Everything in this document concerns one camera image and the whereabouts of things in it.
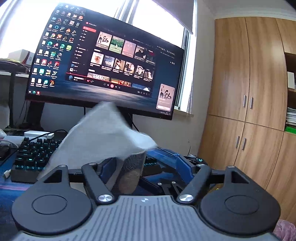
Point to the black computer mouse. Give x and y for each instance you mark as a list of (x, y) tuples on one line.
[(196, 160)]

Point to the black desk shelf riser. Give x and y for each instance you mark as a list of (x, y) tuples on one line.
[(13, 67)]

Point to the black computer monitor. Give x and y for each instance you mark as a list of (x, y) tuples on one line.
[(85, 57)]

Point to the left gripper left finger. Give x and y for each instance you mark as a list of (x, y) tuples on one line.
[(63, 199)]

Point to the black backlit mechanical keyboard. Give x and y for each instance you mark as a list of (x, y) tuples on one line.
[(33, 156)]

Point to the blue patterned Starbucks mug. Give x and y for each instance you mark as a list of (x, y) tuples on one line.
[(130, 173)]

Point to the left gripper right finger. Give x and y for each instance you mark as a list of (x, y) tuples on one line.
[(230, 202)]

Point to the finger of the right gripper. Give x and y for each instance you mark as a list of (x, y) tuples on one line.
[(167, 157)]

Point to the wooden wardrobe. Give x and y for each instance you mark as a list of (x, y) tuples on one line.
[(249, 100)]

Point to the blue desk mat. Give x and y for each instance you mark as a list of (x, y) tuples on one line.
[(9, 192)]

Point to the white power adapter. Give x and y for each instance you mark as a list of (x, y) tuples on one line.
[(38, 134)]

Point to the white paper towel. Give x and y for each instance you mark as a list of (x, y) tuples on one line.
[(101, 134)]

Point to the grey window roller blind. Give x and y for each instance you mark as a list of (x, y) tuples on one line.
[(182, 10)]

